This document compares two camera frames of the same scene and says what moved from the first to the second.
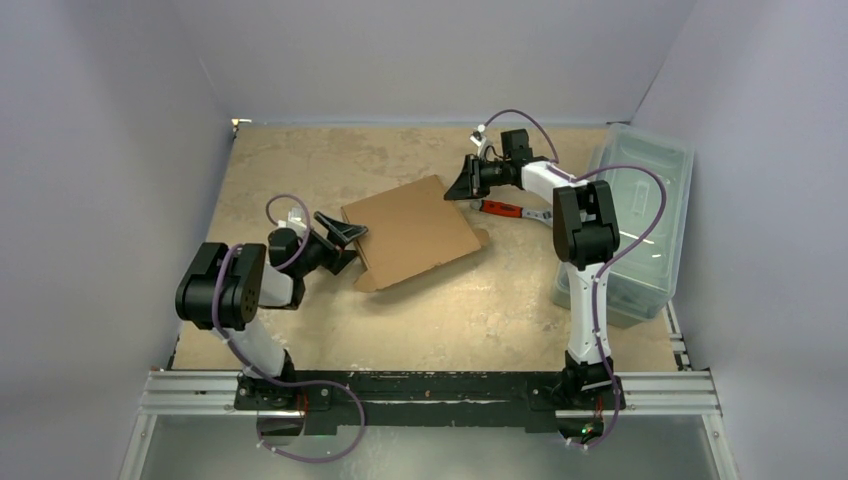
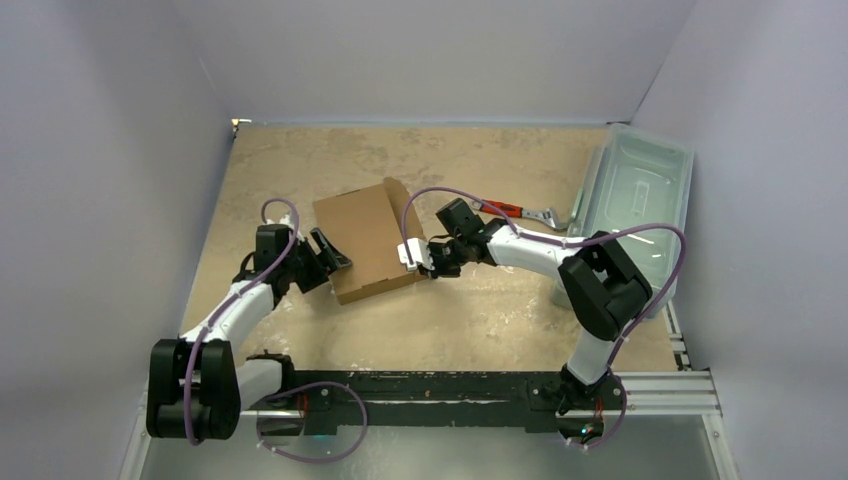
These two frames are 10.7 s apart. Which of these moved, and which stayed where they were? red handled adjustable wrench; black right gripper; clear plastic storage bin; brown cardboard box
Moved: black right gripper; brown cardboard box
Stayed: red handled adjustable wrench; clear plastic storage bin
